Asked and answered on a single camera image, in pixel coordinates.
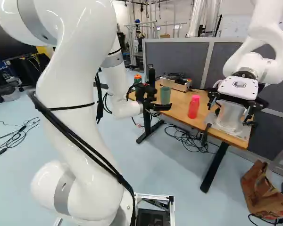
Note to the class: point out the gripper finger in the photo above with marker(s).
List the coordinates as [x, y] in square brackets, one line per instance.
[162, 107]

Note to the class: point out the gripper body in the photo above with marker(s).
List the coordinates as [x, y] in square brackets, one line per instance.
[144, 92]

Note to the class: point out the green cup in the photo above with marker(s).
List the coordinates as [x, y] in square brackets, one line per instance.
[165, 94]

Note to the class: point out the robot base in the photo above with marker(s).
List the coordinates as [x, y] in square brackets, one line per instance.
[155, 207]

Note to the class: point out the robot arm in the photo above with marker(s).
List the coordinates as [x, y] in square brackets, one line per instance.
[80, 70]

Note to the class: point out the bottle with orange lid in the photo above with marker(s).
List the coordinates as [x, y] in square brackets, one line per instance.
[137, 78]

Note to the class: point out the wooden table with black legs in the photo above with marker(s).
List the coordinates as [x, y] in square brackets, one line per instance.
[179, 110]

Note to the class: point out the silver metal case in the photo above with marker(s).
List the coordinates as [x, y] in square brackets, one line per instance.
[177, 83]

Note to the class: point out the pink plastic bottle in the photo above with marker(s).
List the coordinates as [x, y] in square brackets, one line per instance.
[193, 107]

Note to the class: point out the grey office partition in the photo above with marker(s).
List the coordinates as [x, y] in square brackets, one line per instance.
[179, 61]

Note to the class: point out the white robot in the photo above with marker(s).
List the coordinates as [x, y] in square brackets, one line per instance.
[257, 30]

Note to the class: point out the brown paper bag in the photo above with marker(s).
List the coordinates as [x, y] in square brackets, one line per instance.
[261, 193]

